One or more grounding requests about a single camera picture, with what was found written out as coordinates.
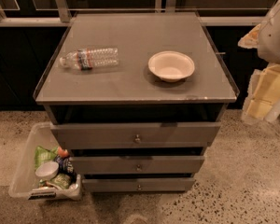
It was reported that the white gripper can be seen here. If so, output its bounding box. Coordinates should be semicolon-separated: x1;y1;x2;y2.
238;24;280;123

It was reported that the grey drawer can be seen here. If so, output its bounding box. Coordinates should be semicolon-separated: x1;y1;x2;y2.
82;177;195;192
50;122;220;149
70;156;204;175

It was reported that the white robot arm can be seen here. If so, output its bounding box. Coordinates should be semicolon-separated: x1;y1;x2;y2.
238;0;280;124

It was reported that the grey top drawer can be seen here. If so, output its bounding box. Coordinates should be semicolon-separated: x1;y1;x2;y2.
50;122;220;149

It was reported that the grey drawer cabinet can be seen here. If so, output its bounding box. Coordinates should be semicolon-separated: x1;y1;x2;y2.
35;13;239;181

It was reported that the grey bottom drawer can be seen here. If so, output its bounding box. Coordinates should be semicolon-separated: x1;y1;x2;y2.
82;177;195;192

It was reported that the white paper bowl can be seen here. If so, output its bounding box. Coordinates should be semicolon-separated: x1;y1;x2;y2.
148;51;195;83

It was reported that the clear plastic water bottle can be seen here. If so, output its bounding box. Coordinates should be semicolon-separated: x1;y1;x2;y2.
60;48;119;71

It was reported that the dark blue snack bag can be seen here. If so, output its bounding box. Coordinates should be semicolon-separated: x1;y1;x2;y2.
54;155;77;181

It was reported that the green packet in bin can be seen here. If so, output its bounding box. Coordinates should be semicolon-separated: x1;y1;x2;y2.
47;174;72;189

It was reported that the green snack bag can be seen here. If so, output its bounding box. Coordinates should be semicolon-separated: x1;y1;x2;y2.
35;146;58;169

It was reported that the small white cup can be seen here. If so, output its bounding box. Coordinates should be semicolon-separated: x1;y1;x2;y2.
35;161;59;180

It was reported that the clear plastic storage bin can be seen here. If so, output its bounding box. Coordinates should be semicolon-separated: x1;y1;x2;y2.
8;122;81;200

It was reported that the metal railing frame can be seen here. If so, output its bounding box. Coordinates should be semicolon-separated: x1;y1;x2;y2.
0;0;278;26

